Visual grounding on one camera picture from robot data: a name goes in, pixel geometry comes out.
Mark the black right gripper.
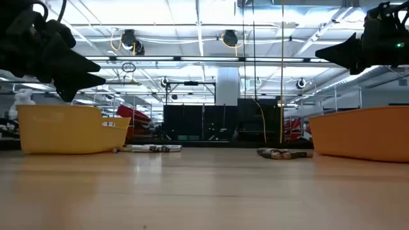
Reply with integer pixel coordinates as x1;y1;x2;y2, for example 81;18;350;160
315;0;409;76

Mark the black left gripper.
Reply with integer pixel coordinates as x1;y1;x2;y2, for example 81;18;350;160
0;0;107;103

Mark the yellow plastic bin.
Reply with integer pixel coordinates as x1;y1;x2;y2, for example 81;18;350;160
16;104;132;155

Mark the metal shelf rack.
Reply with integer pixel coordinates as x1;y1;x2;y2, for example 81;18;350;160
287;88;364;141

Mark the white figure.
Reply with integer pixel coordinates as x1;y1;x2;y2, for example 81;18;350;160
8;88;36;121

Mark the orange plastic bin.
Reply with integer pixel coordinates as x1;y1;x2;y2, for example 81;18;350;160
308;105;409;164

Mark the red cart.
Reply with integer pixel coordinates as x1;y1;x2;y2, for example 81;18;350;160
116;105;153;139

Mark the black partition panel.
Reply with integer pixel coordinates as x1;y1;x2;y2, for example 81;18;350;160
163;104;282;142

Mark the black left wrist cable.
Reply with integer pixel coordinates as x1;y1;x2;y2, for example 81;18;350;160
56;0;68;23

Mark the black ceiling cable reel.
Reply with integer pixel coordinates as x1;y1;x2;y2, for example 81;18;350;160
222;29;239;48
120;29;145;57

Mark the yellow hanging cord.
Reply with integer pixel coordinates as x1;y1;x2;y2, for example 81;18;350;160
279;0;285;144

